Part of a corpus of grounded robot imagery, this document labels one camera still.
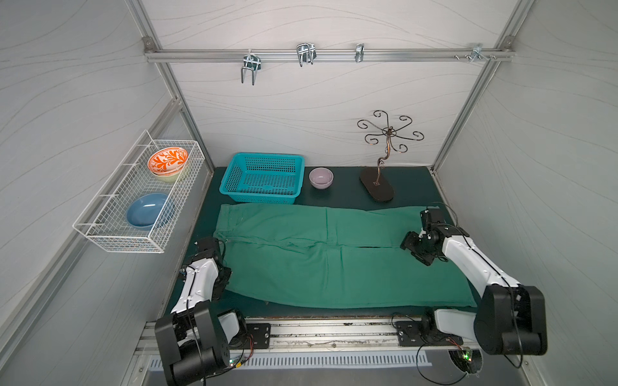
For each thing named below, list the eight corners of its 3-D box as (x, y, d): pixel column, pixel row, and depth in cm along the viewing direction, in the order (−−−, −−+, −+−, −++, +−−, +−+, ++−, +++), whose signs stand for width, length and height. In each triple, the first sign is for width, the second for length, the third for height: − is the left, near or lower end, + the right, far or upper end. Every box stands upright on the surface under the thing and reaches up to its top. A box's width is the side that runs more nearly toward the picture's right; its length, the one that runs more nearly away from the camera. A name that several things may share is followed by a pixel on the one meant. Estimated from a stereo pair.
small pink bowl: (308, 194, 116) (308, 181, 109) (309, 180, 122) (308, 167, 115) (332, 194, 116) (334, 181, 109) (331, 180, 122) (333, 167, 115)
